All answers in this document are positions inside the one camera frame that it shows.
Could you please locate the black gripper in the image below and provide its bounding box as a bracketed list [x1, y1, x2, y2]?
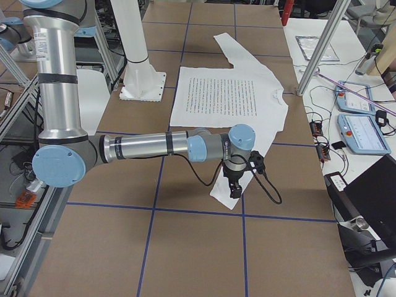
[223, 163, 243, 199]

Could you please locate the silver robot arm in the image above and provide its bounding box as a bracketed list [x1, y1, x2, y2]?
[1, 17, 36, 58]
[22, 1, 258, 199]

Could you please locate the lower orange black adapter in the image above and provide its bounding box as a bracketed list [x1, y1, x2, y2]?
[316, 144, 331, 163]

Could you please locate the orange black adapter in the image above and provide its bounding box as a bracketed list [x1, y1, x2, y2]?
[316, 144, 331, 163]
[309, 121, 324, 137]

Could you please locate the white labelled black box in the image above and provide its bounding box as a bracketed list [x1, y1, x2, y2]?
[324, 171, 348, 197]

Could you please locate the upper orange black adapter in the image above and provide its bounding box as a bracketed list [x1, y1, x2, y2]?
[309, 121, 324, 137]

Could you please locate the black laptop computer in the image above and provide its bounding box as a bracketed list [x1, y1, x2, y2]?
[344, 154, 395, 248]

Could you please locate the lower blue teach pendant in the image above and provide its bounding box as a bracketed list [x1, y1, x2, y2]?
[337, 114, 391, 155]

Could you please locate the blue teach pendant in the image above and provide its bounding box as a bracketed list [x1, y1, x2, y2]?
[335, 80, 376, 115]
[337, 114, 391, 155]

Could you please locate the upper blue teach pendant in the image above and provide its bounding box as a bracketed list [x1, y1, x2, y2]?
[335, 80, 376, 115]

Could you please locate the clear plastic zip bag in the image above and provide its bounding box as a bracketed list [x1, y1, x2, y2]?
[295, 35, 340, 62]

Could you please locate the red cylinder object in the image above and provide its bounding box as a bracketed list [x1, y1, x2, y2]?
[281, 0, 295, 26]

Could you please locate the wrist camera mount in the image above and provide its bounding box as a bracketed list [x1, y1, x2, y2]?
[249, 150, 265, 175]

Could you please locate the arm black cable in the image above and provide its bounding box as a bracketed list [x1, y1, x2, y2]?
[179, 153, 283, 205]

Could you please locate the white pedestal column base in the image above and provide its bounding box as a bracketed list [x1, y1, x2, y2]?
[111, 0, 166, 101]

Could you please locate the aluminium frame post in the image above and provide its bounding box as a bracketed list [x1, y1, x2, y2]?
[296, 0, 351, 96]

